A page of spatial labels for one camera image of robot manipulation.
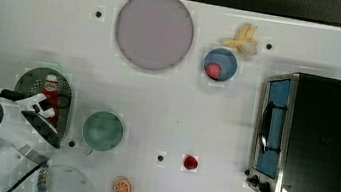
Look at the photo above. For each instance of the red strawberry in cup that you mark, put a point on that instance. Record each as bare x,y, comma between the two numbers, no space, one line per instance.
213,70

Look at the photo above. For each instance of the peeled toy banana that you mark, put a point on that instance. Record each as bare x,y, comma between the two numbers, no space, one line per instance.
244,42

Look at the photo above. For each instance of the red toy strawberry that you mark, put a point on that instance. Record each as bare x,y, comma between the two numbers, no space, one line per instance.
190,163

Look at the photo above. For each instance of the red plush ketchup bottle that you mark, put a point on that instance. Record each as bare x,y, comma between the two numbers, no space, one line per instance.
50,90

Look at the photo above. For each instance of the blue cup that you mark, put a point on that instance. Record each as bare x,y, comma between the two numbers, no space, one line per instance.
225,59

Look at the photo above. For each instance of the green mug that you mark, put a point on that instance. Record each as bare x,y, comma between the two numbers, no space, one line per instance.
102,131

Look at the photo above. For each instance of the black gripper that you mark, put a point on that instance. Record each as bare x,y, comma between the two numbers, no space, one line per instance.
38,111

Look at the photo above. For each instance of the silver black toaster oven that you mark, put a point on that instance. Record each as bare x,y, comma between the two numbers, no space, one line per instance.
297,144

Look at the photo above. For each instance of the green oval strainer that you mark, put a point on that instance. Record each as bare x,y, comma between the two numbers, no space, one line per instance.
32,82

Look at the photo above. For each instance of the orange slice toy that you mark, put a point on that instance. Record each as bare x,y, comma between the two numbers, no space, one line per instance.
122,185

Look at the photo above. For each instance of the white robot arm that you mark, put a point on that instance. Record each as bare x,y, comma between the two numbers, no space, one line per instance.
31,140

